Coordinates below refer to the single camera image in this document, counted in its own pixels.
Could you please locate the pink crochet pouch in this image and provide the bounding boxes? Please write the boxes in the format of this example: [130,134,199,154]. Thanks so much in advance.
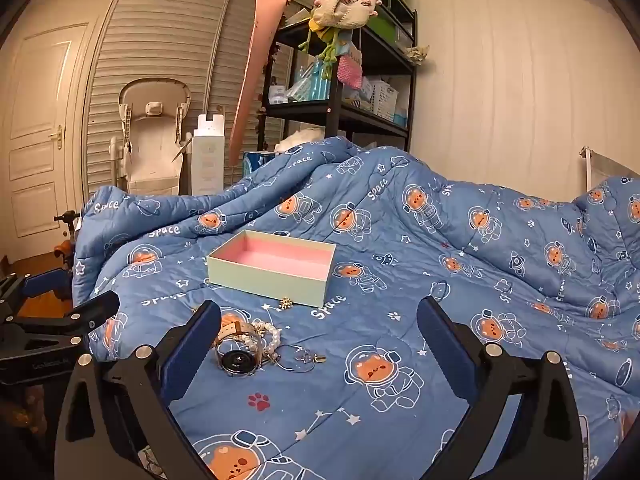
[337,55,364,91]

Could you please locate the white panel door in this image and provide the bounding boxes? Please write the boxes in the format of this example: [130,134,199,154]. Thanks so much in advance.
[0,22,96,261]

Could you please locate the wristwatch with beige strap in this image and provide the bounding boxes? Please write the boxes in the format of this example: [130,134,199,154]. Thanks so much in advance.
[214,312,258,378]

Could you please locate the green storage box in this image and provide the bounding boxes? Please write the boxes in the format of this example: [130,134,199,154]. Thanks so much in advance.
[369,10,402,47]

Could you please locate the white plastic basket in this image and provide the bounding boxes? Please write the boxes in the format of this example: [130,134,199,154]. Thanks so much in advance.
[367,79,400,122]

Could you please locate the white pearl bracelet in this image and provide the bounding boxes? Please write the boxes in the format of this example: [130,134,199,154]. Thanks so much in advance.
[242,321,282,356]

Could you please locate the tall white carton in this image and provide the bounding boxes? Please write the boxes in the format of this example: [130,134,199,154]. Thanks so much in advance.
[191,114,224,196]

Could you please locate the white fluffy cloth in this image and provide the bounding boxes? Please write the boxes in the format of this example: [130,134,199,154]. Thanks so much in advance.
[274,127,327,154]

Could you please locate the blue printed blanket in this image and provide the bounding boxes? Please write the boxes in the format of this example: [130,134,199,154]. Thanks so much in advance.
[72,137,640,480]

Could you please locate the green frog plush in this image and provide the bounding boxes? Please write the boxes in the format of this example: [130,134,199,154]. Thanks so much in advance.
[299,17,347,79]

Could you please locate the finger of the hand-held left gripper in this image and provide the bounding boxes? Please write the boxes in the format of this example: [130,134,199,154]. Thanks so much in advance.
[4,290,121,350]
[0,267,76,313]

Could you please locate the thin bangle with gold charm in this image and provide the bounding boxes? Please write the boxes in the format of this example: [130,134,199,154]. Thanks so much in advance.
[271,344,327,374]

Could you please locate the black metal shelf rack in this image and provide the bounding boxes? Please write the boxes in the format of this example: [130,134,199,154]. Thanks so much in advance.
[260,0,418,153]

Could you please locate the pale green box pink inside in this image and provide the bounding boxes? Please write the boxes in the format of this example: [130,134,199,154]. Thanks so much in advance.
[206,230,337,308]

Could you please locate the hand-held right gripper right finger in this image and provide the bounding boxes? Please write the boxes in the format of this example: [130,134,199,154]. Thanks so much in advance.
[416,296,586,480]

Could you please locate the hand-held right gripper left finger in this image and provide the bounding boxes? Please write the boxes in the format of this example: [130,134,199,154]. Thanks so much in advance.
[54,300,223,480]

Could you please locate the white baby high chair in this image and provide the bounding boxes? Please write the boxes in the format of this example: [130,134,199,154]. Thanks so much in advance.
[107,77,193,196]

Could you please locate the blue tissue pack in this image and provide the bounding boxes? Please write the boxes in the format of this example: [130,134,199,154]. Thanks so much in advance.
[242,150,282,179]

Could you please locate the white headboard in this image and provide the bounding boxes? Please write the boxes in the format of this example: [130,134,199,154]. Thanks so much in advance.
[580,146,640,192]

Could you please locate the small orange tricycle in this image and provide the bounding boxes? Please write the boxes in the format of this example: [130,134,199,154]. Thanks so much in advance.
[53,210,84,263]

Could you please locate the louvered closet door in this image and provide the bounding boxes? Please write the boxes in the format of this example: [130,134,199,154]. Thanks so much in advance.
[82,0,296,196]

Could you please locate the blue packets on shelf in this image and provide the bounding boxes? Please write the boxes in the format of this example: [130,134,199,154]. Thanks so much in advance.
[289,60,332,102]

